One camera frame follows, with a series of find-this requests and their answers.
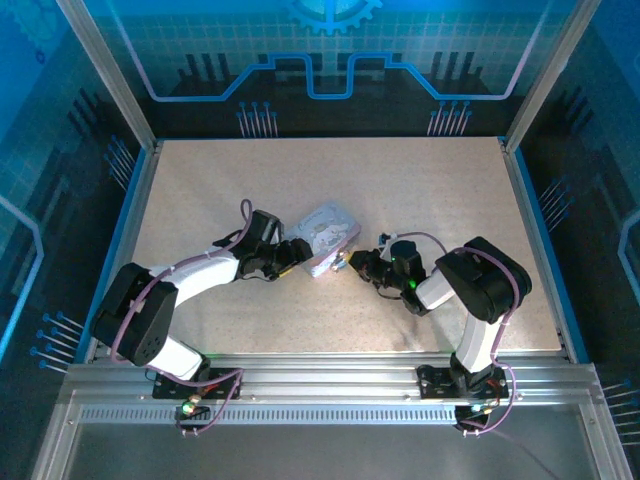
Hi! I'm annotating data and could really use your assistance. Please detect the cartoon print tin box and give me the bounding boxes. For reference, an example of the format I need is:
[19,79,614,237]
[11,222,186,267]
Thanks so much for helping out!
[282,200,364,279]

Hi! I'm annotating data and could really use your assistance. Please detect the small circuit board green light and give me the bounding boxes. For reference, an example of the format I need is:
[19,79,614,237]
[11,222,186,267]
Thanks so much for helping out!
[175,397,211,426]
[455,399,494,426]

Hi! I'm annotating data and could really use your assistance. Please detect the aluminium frame cross rail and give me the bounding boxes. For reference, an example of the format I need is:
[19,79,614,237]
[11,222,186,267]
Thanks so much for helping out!
[58,351,604,407]

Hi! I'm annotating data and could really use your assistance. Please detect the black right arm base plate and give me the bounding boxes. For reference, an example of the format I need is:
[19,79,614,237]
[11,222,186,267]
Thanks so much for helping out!
[416,363,517,402]

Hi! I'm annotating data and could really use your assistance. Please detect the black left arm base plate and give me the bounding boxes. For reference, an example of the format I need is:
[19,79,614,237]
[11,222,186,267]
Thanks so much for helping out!
[152,367,245,401]

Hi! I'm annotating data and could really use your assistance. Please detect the aluminium frame side rail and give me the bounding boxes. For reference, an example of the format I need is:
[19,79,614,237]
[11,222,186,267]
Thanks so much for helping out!
[83,140,164,362]
[499,138,574,362]

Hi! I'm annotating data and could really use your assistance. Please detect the slotted grey cable duct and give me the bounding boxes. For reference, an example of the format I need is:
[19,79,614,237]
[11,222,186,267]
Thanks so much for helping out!
[78,405,484,424]

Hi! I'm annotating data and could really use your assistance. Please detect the aluminium frame post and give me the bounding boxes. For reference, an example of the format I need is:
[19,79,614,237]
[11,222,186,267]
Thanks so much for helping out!
[501,0,601,152]
[54,0,162,152]

